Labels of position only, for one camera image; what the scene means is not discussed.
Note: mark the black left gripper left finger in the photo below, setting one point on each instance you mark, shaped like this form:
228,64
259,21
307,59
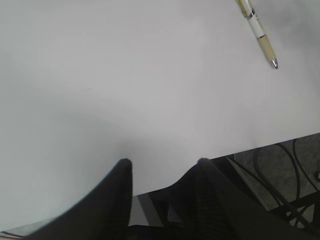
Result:
103,214

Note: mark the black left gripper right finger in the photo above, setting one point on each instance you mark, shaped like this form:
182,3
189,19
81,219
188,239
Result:
211,207

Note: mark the cream barrel pen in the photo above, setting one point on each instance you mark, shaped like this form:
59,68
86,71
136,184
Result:
250,14

